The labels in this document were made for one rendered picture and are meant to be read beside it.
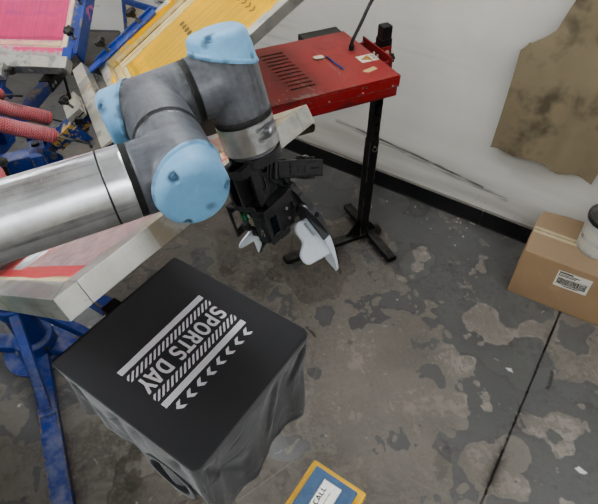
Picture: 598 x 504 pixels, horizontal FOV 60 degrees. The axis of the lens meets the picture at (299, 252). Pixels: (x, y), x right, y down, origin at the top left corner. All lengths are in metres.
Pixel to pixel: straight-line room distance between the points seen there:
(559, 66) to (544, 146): 0.39
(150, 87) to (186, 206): 0.16
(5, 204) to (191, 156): 0.17
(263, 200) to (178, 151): 0.22
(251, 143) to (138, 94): 0.14
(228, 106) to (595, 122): 2.23
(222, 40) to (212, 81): 0.04
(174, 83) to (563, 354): 2.40
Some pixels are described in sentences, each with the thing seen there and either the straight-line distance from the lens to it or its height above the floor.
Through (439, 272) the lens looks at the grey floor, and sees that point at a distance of 2.89.
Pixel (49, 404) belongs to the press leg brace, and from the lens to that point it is 2.49.
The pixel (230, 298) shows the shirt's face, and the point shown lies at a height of 0.95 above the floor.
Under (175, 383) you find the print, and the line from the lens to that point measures 1.33.
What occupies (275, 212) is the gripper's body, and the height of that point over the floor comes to 1.62.
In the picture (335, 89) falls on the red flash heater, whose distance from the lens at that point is 2.05.
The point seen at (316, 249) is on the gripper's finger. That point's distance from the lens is 0.73.
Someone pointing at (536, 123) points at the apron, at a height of 0.75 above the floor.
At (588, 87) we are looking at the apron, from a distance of 2.63.
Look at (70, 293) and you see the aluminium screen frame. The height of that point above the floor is 1.55.
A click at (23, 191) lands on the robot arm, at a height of 1.78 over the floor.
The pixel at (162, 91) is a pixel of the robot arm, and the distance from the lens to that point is 0.60.
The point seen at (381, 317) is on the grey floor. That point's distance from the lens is 2.63.
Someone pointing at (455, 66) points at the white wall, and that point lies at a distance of 2.83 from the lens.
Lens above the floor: 2.07
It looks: 46 degrees down
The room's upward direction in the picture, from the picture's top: straight up
